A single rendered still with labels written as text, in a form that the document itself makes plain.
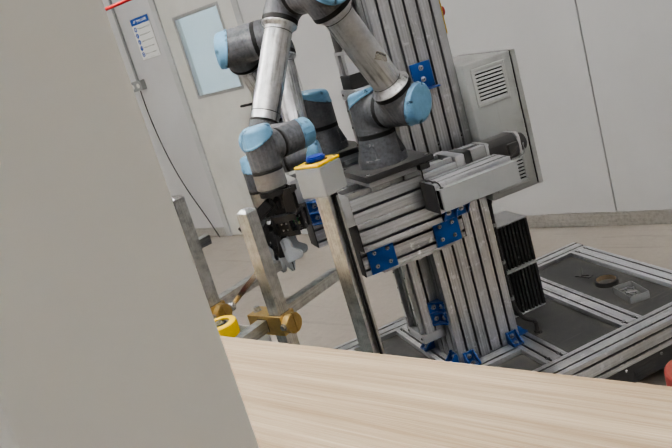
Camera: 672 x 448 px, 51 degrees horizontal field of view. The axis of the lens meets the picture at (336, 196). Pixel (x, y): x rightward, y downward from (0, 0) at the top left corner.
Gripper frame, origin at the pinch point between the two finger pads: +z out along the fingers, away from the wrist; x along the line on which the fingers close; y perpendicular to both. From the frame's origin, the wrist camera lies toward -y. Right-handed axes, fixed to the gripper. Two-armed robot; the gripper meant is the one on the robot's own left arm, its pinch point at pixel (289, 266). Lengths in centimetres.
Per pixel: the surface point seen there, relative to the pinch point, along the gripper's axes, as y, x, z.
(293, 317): 1.4, -9.0, 9.6
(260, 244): -1.2, -8.5, -9.5
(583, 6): 81, 242, -26
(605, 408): 70, -62, 4
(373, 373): 33, -48, 4
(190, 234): -24.5, 0.6, -12.5
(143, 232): 66, -137, -50
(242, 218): -3.2, -9.2, -16.6
